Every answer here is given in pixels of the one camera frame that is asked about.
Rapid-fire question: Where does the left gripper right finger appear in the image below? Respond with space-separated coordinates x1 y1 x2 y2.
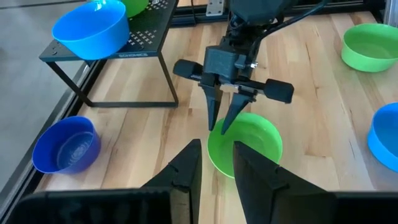
233 141 337 224

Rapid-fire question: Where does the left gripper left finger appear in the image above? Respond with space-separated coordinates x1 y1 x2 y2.
141 138 203 224

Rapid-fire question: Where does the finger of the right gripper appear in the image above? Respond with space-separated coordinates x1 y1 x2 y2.
220 92 257 136
201 83 223 132

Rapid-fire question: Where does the green plastic mini bowl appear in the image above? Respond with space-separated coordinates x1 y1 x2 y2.
206 112 284 179
119 0 150 18
341 23 398 73

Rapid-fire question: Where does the blue plastic mini bowl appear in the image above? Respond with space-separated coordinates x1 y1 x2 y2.
51 0 131 61
366 102 398 174

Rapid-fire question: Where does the purple plastic mini bowl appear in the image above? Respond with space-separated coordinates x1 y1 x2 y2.
32 115 102 174

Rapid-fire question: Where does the silver mounting plate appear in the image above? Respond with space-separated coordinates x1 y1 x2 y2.
205 0 225 17

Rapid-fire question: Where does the black perforated metal shelf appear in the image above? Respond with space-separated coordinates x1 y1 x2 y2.
39 0 180 108

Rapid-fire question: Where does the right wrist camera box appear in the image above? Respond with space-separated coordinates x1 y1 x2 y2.
203 45 249 78

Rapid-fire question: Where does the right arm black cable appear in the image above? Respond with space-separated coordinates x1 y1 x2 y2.
248 0 330 60

